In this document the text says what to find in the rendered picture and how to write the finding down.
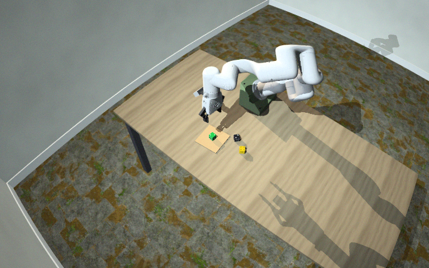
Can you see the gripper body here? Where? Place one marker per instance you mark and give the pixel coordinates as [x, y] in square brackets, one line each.
[212, 104]

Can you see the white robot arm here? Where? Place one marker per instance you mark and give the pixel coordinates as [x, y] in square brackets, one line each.
[272, 76]

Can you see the green die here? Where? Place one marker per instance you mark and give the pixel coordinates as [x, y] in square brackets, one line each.
[212, 136]

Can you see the tan flat mat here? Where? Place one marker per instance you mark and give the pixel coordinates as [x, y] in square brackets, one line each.
[217, 143]

